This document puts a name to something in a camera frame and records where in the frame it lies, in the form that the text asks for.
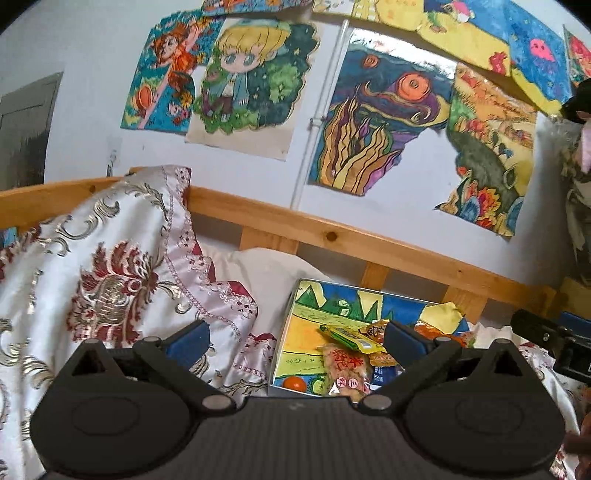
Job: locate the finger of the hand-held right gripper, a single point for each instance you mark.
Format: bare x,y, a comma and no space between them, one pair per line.
577,319
535,327

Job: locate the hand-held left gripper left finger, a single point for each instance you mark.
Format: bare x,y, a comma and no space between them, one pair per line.
187,344

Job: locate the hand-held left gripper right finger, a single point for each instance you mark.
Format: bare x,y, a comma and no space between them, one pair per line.
406,344

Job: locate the orange snack packet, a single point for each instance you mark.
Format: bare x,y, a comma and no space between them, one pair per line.
422,330

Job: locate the blue snack packet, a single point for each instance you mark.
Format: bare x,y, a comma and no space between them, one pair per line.
381,376

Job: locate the yellow snack packet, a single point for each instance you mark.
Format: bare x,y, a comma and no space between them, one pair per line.
351,339

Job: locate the red-print rice cracker packet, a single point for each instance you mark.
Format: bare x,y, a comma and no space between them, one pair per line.
344,369

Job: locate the metal tray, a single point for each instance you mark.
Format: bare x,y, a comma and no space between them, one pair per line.
279,350

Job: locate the person's right hand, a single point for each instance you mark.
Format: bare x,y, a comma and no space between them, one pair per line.
584,429

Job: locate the floral satin quilt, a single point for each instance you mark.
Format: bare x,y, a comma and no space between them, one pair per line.
115,286

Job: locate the colourful drawing sheet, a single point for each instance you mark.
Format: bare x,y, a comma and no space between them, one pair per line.
314,314

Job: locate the cream pillow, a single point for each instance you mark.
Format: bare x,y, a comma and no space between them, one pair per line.
258,277

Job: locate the floral curtain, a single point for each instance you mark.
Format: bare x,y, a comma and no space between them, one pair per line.
577,207

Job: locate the small orange ball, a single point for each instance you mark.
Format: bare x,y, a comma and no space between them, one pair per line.
294,384

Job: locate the dark garment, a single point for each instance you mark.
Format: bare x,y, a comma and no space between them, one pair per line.
579,104

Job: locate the purple seaweed wall drawing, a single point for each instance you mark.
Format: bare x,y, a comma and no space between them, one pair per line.
369,129

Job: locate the white wall pipe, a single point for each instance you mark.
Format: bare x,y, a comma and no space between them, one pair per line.
318,120

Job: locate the grey wall panel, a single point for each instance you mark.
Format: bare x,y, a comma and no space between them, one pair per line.
27,134

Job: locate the red wall drawing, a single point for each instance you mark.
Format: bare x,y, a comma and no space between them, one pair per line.
581,55

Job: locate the orange-haired figure wall drawing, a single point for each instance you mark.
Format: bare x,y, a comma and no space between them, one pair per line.
157,74

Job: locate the blue jellyfish wall drawing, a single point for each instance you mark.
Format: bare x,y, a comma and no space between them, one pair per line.
540,46

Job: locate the blond figure wall drawing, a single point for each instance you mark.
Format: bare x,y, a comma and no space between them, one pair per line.
249,69

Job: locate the yellow animal wall drawing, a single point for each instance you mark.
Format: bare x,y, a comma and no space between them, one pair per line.
461,41

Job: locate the colourful wall drawing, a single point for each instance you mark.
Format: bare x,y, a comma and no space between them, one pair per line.
258,5

